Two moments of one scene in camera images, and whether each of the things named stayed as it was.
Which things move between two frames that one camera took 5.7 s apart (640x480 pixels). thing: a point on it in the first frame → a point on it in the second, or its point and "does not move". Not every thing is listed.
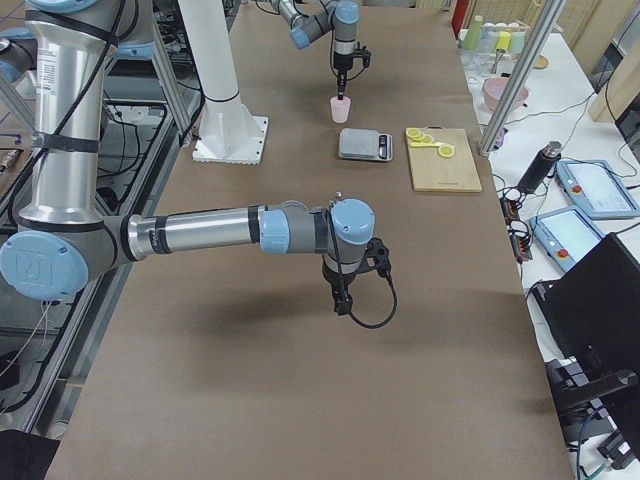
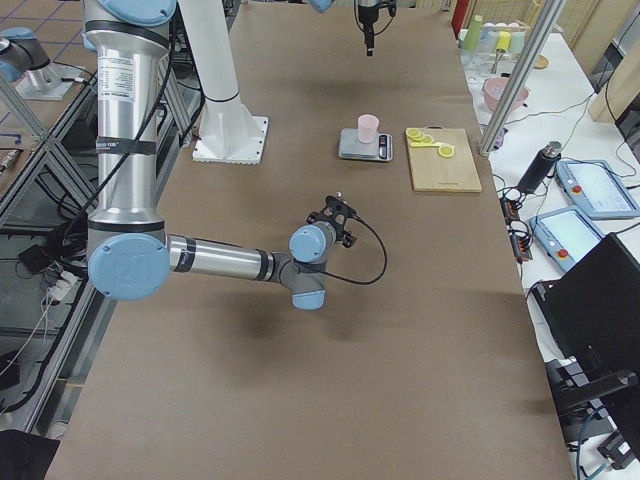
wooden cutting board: [434, 172] does not move
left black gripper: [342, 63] → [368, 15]
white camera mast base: [229, 132] does not move
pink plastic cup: [340, 108] → [368, 125]
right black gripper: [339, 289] → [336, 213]
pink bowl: [494, 88] does not move
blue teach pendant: [567, 235] does not move
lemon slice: [446, 151] does not move
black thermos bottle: [540, 167] does not move
